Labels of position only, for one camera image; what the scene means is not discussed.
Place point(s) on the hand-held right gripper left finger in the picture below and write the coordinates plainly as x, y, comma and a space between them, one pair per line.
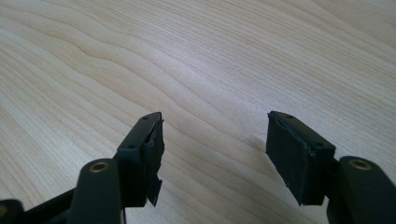
140, 161

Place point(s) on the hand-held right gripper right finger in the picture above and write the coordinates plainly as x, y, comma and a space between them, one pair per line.
299, 161

